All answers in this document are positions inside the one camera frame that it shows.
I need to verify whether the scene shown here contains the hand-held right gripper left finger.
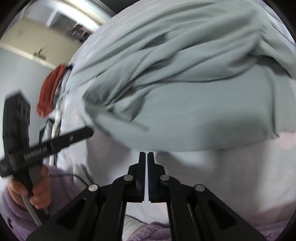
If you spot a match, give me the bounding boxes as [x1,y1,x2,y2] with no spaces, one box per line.
[27,152,147,241]

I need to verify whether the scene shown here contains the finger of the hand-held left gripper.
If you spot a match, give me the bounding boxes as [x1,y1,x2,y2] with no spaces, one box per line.
[50,126,94,153]

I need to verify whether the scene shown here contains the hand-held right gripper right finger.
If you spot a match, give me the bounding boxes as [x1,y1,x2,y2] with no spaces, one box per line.
[147,152,267,241]

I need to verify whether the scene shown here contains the grey-blue garment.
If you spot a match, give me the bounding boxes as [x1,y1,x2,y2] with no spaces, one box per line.
[82,0,296,152]

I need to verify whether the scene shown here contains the person's left forearm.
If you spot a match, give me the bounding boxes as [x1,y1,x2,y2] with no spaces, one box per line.
[1,185,44,237]

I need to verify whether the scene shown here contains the person's left hand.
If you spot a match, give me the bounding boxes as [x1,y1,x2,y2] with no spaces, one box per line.
[7,166,52,210]

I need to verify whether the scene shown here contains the white patterned cloth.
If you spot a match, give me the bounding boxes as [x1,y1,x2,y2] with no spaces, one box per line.
[39,66,74,167]

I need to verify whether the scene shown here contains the red cloth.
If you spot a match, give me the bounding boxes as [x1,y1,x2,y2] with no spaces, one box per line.
[36,64,70,117]

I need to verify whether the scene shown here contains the beige door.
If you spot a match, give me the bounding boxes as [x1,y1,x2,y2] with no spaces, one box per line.
[0,19,93,70]

